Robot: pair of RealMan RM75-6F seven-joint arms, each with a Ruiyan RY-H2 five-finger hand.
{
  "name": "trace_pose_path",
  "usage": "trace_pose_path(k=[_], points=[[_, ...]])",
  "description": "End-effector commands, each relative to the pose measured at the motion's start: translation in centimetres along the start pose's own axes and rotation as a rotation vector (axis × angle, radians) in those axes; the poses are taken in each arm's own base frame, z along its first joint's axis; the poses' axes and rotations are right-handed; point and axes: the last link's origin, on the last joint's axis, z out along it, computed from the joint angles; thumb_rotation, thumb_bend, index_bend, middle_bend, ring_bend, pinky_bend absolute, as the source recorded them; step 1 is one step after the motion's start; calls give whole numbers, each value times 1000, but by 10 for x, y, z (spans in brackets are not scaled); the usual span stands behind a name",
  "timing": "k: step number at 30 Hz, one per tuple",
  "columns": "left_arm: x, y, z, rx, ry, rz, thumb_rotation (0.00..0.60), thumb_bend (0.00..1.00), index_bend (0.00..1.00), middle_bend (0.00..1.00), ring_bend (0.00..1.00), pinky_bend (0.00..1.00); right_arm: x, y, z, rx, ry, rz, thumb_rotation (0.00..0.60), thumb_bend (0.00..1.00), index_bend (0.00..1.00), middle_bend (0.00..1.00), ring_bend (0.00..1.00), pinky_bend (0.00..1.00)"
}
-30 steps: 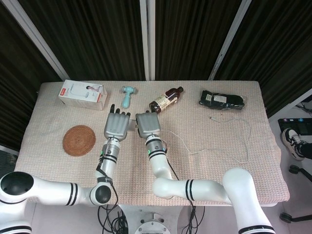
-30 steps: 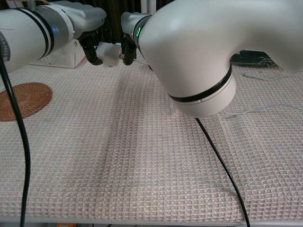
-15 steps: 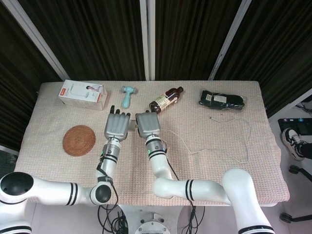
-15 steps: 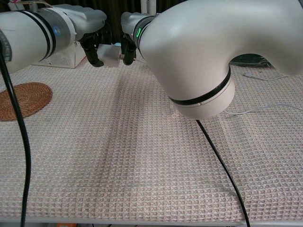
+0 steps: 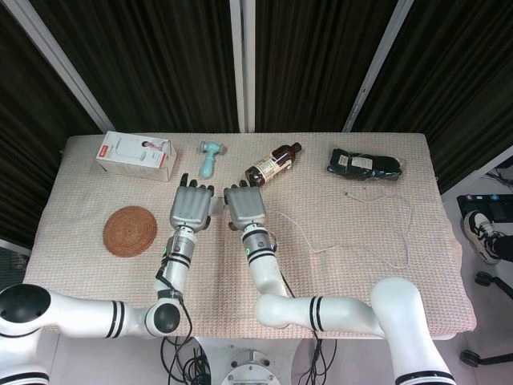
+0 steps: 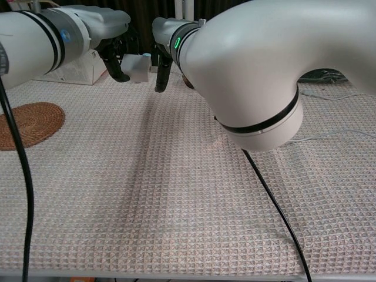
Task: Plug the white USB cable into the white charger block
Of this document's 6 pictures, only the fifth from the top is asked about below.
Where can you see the black curtain panel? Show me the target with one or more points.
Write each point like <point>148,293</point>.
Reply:
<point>312,60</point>
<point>461,80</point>
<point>24,120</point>
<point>160,60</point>

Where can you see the light blue massage hammer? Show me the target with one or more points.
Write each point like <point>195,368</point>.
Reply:
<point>208,162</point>

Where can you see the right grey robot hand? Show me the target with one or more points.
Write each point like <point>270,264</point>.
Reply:
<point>246,206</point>

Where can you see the round woven rattan coaster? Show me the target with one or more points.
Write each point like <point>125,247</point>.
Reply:
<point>129,230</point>

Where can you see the brown glass bottle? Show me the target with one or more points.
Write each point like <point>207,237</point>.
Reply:
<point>272,164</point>

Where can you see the black item in plastic bag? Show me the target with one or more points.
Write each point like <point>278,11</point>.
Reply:
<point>364,164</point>

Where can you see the black office chair base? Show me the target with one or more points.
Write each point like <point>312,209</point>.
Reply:
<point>487,277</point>

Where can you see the white frame post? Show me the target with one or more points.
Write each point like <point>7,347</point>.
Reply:
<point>378,64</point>
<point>243,64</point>
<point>64,64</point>

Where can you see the person's black trouser leg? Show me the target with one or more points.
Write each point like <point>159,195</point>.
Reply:
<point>505,246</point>

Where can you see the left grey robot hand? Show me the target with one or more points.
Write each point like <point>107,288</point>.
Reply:
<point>190,206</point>

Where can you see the white cardboard product box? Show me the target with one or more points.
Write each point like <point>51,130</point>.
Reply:
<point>134,156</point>

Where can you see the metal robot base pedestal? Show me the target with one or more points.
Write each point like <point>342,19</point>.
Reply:
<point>251,367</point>

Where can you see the black and white sneaker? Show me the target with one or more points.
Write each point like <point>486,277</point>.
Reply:
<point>481,236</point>

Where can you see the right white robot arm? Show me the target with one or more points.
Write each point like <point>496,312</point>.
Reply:
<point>344,313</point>

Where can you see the beige waffle table cloth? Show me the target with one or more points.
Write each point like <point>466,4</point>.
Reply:
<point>340,280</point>

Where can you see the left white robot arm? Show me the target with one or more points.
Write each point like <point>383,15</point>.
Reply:
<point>80,317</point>

